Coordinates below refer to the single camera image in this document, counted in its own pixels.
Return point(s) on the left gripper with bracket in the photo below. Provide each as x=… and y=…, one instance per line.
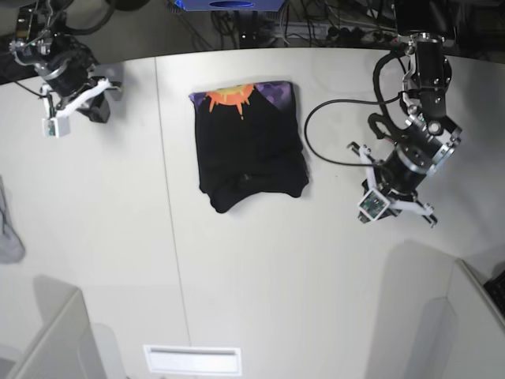
x=397, y=178

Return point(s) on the right gripper with bracket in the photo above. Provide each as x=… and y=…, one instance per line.
x=73, y=87

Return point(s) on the black T-shirt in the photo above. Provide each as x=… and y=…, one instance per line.
x=248, y=142

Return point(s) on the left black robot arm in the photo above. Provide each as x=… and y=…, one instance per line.
x=430, y=137

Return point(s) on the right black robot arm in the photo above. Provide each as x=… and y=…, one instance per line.
x=44, y=42

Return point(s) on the blue box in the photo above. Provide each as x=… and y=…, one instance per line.
x=239, y=5

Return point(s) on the black keyboard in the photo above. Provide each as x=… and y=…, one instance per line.
x=496, y=291

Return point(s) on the grey cloth at table edge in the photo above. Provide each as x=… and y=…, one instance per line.
x=12, y=248

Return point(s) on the white power strip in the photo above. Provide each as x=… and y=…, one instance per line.
x=320, y=34

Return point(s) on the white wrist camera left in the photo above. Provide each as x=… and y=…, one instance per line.
x=374, y=204

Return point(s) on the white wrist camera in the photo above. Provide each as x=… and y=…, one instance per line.
x=374, y=204
x=55, y=127

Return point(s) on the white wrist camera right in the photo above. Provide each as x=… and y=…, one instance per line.
x=55, y=127

